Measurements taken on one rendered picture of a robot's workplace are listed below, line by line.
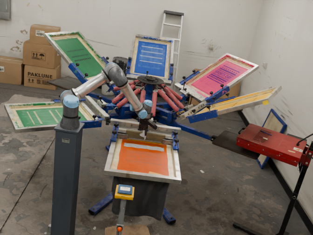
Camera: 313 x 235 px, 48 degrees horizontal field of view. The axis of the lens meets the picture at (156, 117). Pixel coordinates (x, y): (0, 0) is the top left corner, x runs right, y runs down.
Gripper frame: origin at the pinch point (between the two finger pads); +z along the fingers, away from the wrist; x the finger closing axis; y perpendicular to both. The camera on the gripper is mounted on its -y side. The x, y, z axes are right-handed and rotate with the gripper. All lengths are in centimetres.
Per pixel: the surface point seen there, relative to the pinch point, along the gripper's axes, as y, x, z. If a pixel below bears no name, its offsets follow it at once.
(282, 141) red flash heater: -130, -10, -10
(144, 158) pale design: -0.8, 28.6, 5.2
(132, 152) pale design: 9.8, 20.9, 5.2
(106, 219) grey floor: 26, -5, 101
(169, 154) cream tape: -22.3, 15.5, 5.3
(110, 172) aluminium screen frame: 24, 61, 3
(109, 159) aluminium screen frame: 27, 44, 2
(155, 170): -9.8, 45.9, 5.3
